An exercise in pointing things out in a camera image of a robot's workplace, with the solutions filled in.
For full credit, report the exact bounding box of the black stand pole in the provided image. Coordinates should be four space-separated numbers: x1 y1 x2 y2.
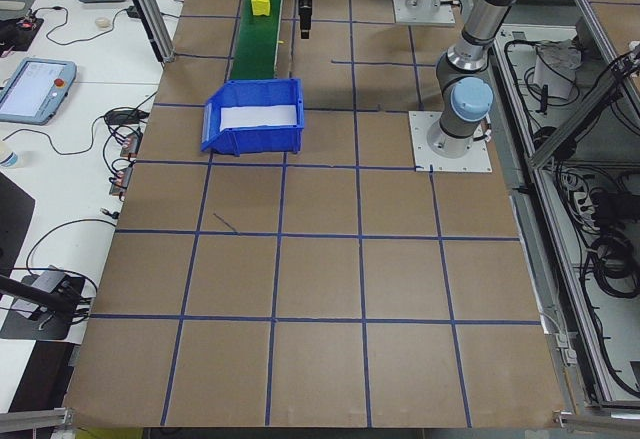
0 272 84 313

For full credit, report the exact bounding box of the black flat panel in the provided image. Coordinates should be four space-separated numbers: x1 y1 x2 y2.
0 171 37 280

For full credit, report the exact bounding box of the metal V-shaped frame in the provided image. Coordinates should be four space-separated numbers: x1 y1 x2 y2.
492 0 640 413

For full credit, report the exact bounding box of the tall aluminium extrusion post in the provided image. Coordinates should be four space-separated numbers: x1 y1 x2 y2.
113 0 177 64

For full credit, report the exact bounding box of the white square base plate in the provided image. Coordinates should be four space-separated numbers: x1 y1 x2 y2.
391 0 458 28
408 110 494 175

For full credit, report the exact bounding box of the blue plastic storage bin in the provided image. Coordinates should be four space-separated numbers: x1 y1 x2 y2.
199 77 305 156

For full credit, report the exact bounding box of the green conveyor belt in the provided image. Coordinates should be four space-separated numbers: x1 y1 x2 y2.
228 0 288 82

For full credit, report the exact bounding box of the small usb hub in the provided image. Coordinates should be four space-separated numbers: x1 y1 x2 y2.
122 128 144 160
109 166 134 199

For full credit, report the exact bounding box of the black stand base plate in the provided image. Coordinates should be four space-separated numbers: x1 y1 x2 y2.
0 267 87 341

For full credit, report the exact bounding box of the black cable bundle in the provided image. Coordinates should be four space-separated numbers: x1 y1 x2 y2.
574 233 640 303

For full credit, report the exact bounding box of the white crumpled paper bag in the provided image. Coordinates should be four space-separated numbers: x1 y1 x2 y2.
533 38 584 101

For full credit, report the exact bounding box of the grey hub box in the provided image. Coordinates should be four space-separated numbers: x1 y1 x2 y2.
29 266 69 294

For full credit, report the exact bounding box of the black circuit board box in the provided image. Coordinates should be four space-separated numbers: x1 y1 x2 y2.
0 15 46 53

